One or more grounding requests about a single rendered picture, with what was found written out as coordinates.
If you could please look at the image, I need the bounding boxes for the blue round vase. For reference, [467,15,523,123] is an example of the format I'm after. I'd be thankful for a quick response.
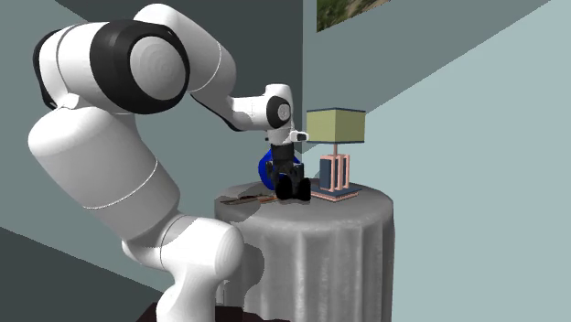
[257,148,302,188]

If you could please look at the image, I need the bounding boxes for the brown flat wooden utensil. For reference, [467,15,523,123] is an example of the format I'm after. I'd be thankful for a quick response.
[219,191,278,207]

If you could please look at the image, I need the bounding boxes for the table lamp with green shade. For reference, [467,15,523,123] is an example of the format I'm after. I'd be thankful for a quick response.
[305,106,367,204]

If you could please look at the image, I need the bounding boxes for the round table with grey cloth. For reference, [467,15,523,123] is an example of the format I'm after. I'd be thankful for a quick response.
[213,179,396,322]

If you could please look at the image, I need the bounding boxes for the dark robot stand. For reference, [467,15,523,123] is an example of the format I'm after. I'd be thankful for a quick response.
[135,301,292,322]

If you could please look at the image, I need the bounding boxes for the wall picture with green landscape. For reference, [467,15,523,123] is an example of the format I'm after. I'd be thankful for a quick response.
[316,0,393,34]

